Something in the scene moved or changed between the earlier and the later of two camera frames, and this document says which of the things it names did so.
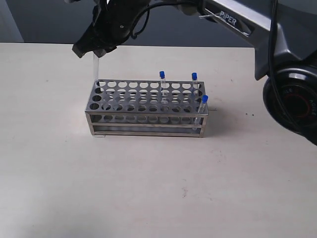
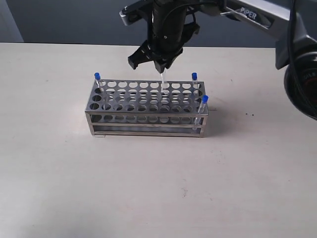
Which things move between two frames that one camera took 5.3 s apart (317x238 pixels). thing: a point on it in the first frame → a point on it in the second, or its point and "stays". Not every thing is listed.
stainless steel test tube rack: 140,108 stays
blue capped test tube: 204,100 stays
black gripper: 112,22 → 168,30
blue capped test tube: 194,86 stays
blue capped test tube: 96,67 → 97,76
